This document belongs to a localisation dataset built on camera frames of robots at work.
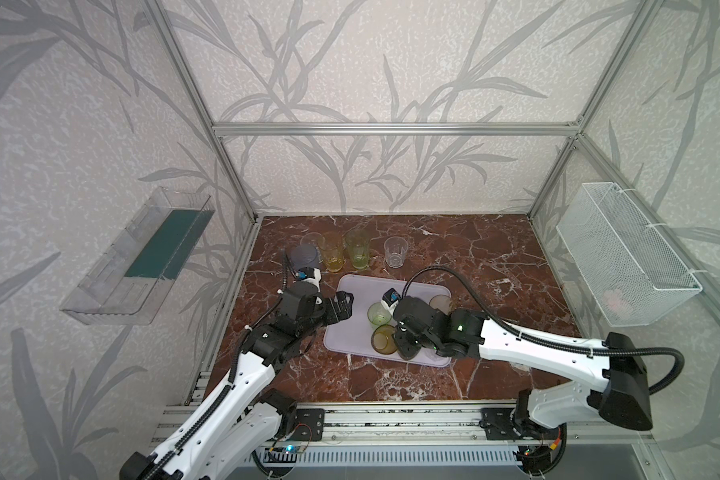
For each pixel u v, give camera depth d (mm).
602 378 407
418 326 556
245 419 576
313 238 1044
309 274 689
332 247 1047
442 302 889
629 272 634
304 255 963
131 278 646
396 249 1062
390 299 665
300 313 551
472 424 752
